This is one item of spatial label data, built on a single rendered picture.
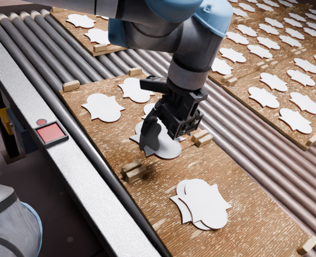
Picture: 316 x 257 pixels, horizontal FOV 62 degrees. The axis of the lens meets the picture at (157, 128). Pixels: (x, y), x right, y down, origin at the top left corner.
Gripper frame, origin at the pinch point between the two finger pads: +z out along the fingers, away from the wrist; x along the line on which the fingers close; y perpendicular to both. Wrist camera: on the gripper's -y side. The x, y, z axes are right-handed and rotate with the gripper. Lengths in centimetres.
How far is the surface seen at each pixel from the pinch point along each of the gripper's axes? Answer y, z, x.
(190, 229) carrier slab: 20.5, 11.7, -1.9
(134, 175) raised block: 1.9, 9.6, -6.8
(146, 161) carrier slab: -1.7, 12.2, 0.2
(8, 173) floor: -84, 107, -30
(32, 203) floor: -57, 107, -25
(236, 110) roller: -6, 15, 49
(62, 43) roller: -73, 16, 5
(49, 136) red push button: -22.9, 13.3, -19.7
